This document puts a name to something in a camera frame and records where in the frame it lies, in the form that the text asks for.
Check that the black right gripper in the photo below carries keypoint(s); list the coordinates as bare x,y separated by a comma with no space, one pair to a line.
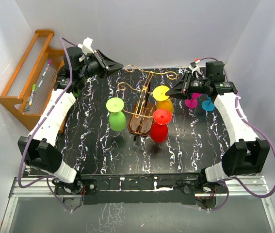
181,90

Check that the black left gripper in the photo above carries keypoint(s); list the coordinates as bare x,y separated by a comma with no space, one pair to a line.
110,66

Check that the magenta plastic wine glass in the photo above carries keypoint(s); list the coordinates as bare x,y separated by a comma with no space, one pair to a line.
192,103

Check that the orange plastic wine glass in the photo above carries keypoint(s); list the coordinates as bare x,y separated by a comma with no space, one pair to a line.
162,100

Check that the blue plastic wine glass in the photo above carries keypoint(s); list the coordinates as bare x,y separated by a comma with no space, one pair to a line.
208,105

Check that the red plastic wine glass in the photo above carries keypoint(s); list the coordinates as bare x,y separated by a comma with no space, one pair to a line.
159,129

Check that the green plastic wine glass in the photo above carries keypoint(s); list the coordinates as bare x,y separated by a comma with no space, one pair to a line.
117,119

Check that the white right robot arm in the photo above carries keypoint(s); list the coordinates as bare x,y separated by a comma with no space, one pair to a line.
247,153

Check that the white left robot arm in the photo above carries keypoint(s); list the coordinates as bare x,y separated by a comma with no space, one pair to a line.
38,147

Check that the orange wooden shelf rack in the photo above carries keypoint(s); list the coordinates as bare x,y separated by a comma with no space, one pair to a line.
15,97

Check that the purple capped marker pen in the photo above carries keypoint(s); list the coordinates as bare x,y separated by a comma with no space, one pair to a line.
48,65

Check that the green capped marker pen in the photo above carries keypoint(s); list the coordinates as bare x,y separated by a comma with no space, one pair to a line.
34,87

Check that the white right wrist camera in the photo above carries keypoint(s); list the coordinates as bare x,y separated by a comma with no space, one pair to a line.
195,68

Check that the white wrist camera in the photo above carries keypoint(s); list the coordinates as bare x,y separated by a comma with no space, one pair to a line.
195,68
86,46

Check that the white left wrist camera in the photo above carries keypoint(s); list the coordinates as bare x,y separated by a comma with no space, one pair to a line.
86,46

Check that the gold wire wine glass rack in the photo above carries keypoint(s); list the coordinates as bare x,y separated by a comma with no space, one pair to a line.
141,119

